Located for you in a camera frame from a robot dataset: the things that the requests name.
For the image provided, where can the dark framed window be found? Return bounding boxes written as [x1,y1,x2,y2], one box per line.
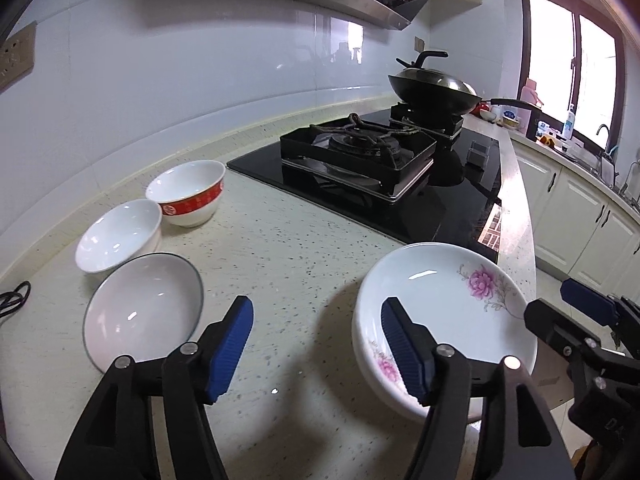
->
[519,0,628,153]

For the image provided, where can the wok lid with handle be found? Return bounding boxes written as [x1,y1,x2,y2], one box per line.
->
[395,50,478,96]

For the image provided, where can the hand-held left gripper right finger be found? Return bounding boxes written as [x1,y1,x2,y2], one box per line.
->
[380,296,571,480]

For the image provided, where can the cream kitchen cabinets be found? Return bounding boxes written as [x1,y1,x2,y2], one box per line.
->
[515,135,640,291]

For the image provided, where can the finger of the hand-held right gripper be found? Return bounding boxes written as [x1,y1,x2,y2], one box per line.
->
[560,278,633,328]
[523,298,603,361]

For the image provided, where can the black power cable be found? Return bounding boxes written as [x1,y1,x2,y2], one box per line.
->
[0,281,32,317]

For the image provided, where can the plain white bowl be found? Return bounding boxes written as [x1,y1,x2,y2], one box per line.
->
[75,199,163,275]

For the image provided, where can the red band white bowl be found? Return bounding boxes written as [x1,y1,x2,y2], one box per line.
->
[145,159,227,228]

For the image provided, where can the beige wall socket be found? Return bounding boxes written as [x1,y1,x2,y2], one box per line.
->
[0,22,37,92]

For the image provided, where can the black burner grate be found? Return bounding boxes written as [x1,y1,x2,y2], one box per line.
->
[280,114,437,203]
[390,101,466,141]

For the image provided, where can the black glass gas hob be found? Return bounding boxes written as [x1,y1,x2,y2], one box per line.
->
[226,110,502,263]

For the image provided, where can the black wok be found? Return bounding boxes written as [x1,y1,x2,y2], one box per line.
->
[388,72,543,116]

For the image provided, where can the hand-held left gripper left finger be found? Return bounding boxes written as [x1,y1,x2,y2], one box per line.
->
[54,295,255,480]

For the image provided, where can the black-rimmed white bowl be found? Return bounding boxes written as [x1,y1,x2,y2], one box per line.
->
[82,253,205,375]

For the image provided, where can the large floral white plate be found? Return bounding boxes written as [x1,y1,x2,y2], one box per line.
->
[351,242,539,423]

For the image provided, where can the pink bottle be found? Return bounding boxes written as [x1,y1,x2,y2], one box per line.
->
[520,79,543,106]

